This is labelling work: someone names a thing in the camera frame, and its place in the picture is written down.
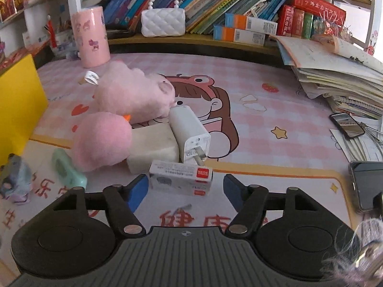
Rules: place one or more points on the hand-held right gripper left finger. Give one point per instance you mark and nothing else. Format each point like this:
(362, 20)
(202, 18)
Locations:
(138, 190)

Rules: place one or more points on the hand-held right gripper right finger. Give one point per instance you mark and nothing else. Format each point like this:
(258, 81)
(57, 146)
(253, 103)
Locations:
(232, 190)

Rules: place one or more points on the small white box red label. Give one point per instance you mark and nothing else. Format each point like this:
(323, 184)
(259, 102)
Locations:
(176, 178)

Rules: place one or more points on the pink heart plush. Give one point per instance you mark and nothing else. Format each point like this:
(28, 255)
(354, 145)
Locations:
(101, 142)

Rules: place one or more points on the white wall charger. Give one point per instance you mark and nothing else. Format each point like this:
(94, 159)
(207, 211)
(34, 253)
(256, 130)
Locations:
(188, 128)

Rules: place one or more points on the small blue purple toy figure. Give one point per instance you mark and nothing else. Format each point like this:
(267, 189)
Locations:
(15, 179)

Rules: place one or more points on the yellow cardboard box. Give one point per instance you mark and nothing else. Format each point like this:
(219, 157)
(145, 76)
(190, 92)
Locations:
(18, 104)

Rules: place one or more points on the white foam block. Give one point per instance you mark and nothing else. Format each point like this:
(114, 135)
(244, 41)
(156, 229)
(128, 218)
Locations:
(152, 146)

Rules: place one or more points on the mint green plastic case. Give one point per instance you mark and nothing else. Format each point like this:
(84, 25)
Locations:
(67, 170)

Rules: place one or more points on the large pink plush toy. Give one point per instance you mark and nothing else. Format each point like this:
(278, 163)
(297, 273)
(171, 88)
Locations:
(131, 92)

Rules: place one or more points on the grey furry pompom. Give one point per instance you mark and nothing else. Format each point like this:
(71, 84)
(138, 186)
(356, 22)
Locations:
(350, 245)

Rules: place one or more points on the loose white paper sheets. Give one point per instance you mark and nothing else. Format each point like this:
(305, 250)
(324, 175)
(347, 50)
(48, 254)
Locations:
(356, 148)

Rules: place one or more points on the smartphone with reflective screen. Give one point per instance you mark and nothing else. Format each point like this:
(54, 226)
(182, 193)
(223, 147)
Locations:
(347, 125)

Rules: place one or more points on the black smartphone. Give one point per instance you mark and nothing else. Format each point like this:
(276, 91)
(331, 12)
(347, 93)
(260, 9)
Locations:
(366, 182)

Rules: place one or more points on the stack of papers and notebooks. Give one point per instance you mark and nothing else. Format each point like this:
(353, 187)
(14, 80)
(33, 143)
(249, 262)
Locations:
(335, 71)

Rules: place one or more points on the pink printed cylinder container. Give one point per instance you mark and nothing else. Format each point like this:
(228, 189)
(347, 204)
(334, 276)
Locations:
(89, 36)

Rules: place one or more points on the white stationery organizer with pens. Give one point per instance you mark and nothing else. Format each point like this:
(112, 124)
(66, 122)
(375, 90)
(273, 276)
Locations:
(64, 40)

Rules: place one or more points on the small red book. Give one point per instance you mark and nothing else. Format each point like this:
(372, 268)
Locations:
(298, 23)
(285, 21)

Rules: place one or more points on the red tassel ornament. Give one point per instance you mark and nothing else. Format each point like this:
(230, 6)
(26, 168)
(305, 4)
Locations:
(52, 33)

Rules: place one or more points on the small green book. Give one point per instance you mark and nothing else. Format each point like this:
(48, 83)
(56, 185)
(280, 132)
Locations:
(307, 25)

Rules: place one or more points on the row of colourful books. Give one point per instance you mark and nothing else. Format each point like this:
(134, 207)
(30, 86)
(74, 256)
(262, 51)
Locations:
(209, 3)

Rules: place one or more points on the large red dictionary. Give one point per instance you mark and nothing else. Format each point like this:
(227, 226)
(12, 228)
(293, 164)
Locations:
(317, 6)

